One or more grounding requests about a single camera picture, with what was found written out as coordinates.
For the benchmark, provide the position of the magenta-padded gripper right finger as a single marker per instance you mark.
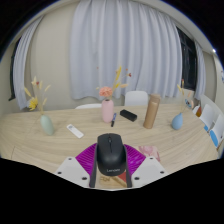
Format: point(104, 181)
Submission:
point(148, 166)

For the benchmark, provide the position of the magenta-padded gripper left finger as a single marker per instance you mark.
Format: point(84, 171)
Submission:
point(71, 166)

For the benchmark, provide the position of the black computer mouse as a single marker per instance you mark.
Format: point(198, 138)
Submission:
point(111, 155)

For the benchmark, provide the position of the printed cartoon mouse pad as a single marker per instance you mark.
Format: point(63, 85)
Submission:
point(150, 152)

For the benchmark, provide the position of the white remote control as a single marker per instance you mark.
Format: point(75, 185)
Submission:
point(75, 131)

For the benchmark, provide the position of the green vase with yellow flowers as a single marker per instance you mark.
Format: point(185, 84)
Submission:
point(47, 125)

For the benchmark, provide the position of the blue vase with dried flowers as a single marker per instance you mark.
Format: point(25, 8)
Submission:
point(177, 122)

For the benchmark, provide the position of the black rectangular case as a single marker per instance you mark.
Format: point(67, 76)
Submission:
point(128, 115)

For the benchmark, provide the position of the tan insulated bottle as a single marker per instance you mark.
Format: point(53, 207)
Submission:
point(151, 111)

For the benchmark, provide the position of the dark marker pen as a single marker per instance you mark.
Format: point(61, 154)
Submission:
point(113, 120)

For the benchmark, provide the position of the white chair with low backrest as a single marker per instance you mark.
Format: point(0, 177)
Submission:
point(88, 106)

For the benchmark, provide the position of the pink vase with dried flowers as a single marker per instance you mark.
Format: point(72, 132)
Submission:
point(107, 111)

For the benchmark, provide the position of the white chair with tall backrest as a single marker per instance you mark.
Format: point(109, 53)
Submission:
point(136, 98)

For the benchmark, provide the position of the white chairs with blue seats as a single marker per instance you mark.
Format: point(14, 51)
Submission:
point(211, 123)

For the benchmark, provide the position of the narrow white curtain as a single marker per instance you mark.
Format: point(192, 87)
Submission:
point(25, 66)
point(200, 73)

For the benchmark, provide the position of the dark window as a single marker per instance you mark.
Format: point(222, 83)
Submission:
point(187, 60)
point(13, 73)

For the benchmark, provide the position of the wide white curtain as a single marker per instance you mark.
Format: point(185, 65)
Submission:
point(126, 43)

